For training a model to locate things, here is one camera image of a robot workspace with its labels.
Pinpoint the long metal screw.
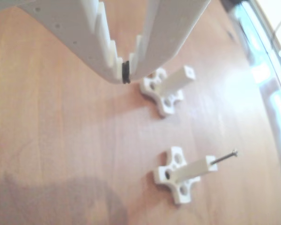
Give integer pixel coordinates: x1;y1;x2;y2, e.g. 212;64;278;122
212;149;239;165

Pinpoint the white cross-base post stand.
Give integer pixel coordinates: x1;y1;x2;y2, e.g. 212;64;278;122
152;146;219;205
139;65;197;117

